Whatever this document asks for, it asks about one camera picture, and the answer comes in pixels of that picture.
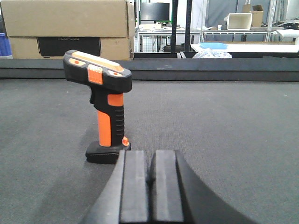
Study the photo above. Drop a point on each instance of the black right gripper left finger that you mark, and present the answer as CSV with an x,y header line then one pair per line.
x,y
124,199

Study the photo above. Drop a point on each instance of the orange black barcode scanner gun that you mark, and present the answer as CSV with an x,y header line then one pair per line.
x,y
108,82

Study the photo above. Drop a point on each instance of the black table edge rail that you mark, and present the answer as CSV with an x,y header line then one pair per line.
x,y
267,69

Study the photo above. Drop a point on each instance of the black computer monitor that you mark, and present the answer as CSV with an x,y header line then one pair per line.
x,y
155,11

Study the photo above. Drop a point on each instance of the light blue tray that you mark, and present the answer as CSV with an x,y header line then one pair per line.
x,y
213,45

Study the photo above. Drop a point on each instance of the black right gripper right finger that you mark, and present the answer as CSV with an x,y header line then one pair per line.
x,y
179,196

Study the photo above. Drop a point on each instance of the white plastic tub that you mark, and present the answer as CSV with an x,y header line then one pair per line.
x,y
238,21

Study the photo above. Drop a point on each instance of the blue plastic bin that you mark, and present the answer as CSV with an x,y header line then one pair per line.
x,y
5,46

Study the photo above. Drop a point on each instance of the large stacked cardboard boxes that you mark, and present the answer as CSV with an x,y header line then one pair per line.
x,y
40,29

